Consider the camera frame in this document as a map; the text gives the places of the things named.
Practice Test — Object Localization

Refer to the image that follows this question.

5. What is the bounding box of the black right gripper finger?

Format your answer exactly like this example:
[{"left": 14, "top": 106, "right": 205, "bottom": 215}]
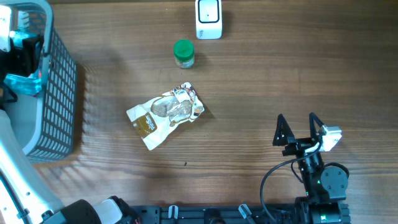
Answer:
[
  {"left": 272, "top": 114, "right": 295, "bottom": 146},
  {"left": 309, "top": 112, "right": 324, "bottom": 140}
]

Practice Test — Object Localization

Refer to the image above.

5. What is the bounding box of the blue mouthwash bottle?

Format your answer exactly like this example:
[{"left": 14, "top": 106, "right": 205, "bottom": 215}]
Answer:
[{"left": 4, "top": 30, "right": 42, "bottom": 95}]

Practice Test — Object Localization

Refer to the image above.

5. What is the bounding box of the green lid glass jar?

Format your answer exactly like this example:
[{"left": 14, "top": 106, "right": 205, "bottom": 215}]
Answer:
[{"left": 174, "top": 39, "right": 195, "bottom": 69}]

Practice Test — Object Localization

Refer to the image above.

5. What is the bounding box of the white brown snack pouch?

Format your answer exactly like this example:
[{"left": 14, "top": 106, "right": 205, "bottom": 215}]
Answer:
[{"left": 126, "top": 82, "right": 205, "bottom": 151}]

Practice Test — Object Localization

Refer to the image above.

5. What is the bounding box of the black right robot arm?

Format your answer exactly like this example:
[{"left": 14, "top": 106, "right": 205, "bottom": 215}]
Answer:
[{"left": 272, "top": 113, "right": 349, "bottom": 223}]

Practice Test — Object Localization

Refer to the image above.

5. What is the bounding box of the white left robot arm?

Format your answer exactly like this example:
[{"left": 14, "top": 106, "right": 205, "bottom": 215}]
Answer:
[{"left": 1, "top": 106, "right": 141, "bottom": 224}]

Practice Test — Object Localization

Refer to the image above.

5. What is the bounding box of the white barcode scanner box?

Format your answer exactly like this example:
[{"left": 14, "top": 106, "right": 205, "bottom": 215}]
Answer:
[{"left": 195, "top": 0, "right": 223, "bottom": 40}]

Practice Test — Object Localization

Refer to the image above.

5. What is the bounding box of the grey plastic shopping basket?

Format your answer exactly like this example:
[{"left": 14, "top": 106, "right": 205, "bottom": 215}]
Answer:
[{"left": 1, "top": 1, "right": 78, "bottom": 163}]

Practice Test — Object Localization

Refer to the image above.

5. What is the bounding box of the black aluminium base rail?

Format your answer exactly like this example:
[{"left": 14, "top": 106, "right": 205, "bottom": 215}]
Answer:
[{"left": 132, "top": 203, "right": 351, "bottom": 224}]

